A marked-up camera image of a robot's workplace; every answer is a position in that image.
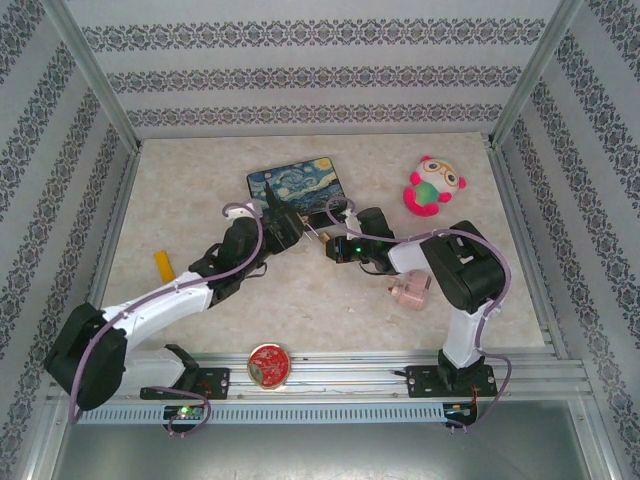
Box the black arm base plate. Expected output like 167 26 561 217
139 367 231 401
407 364 499 400

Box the grey slotted cable duct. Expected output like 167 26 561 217
67 402 479 426

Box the round red tin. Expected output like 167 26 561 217
247 342 291 391

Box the grey metal shelf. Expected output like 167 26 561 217
19 399 621 480

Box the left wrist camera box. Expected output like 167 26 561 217
223 201 262 220

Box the starry night tin box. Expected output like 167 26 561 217
247 156 350 229

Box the wide aluminium mounting rail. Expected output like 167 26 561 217
47 349 599 404

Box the yellow block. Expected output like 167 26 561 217
153 249 176 280

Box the pink panda plush toy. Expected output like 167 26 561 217
402 154 469 219

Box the aluminium frame post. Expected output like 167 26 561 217
42 0 144 151
487 0 586 146

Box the pink plastic toy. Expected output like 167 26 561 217
387 268 432 311

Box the aluminium side rail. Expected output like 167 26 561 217
487 142 571 361
67 144 144 364

